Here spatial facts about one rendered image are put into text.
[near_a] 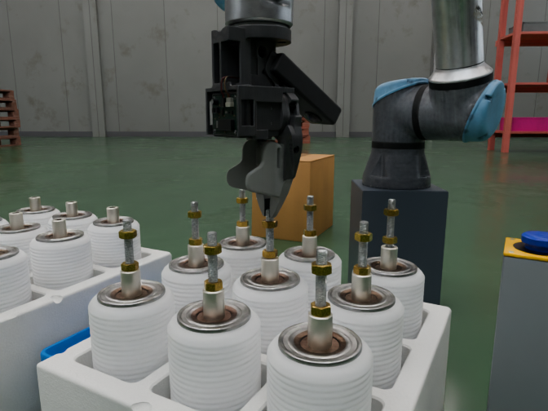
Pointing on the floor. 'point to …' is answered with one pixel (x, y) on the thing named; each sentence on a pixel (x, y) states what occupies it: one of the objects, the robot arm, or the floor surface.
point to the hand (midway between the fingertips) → (274, 205)
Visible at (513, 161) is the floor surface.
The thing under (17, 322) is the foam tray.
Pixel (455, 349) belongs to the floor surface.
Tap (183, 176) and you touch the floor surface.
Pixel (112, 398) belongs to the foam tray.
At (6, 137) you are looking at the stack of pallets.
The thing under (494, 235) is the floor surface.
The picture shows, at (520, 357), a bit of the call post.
